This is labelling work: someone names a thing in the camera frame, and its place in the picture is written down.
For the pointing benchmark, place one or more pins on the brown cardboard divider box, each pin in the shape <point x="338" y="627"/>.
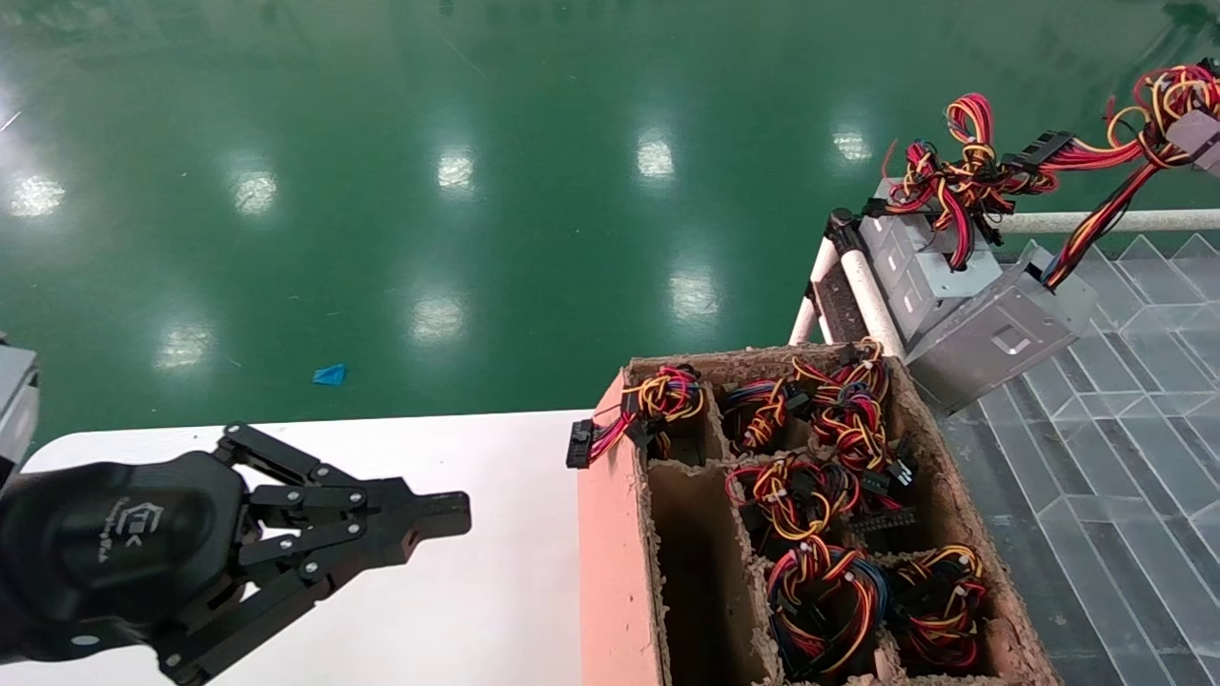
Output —
<point x="615" y="572"/>

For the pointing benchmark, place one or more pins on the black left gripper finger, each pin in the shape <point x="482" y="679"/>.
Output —
<point x="429" y="507"/>

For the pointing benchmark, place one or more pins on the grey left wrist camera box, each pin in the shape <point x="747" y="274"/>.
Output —
<point x="17" y="400"/>

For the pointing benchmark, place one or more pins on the clear plastic divider tray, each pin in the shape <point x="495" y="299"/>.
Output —
<point x="1125" y="476"/>

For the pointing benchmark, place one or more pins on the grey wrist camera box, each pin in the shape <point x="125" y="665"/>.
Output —
<point x="17" y="400"/>
<point x="1203" y="143"/>

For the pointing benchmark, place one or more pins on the long white rack pipe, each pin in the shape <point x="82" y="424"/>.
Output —
<point x="1182" y="221"/>

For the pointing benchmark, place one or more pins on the black pipe joint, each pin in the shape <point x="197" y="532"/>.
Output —
<point x="843" y="229"/>

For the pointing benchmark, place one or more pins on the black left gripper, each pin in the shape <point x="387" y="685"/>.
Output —
<point x="105" y="548"/>

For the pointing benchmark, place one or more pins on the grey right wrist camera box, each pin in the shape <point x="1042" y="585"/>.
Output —
<point x="1203" y="143"/>

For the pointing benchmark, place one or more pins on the blue scrap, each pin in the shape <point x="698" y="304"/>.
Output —
<point x="330" y="375"/>

